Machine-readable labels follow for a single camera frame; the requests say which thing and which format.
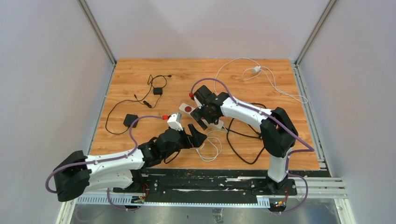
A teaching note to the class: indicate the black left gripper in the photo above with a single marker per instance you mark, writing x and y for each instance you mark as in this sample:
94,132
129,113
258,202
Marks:
197,137

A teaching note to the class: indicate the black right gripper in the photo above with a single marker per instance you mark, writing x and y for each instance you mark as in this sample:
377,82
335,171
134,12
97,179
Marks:
198,113

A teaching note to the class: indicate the white round plug adapter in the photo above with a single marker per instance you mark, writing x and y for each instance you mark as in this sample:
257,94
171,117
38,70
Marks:
256,70

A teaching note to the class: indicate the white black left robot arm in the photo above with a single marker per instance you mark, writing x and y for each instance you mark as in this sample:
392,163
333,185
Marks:
79,173

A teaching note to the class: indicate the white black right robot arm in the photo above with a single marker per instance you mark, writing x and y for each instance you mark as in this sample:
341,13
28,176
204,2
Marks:
277,131

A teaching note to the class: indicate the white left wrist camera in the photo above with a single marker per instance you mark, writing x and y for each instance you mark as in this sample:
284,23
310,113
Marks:
174,121

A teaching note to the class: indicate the small black adapter with cable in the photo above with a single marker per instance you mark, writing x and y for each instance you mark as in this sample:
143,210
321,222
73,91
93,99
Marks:
155,90

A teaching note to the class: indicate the black mounting base plate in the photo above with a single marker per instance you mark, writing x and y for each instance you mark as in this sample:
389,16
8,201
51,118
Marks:
176,185

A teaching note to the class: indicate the aluminium frame rail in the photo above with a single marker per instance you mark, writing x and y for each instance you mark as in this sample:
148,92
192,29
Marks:
322,184

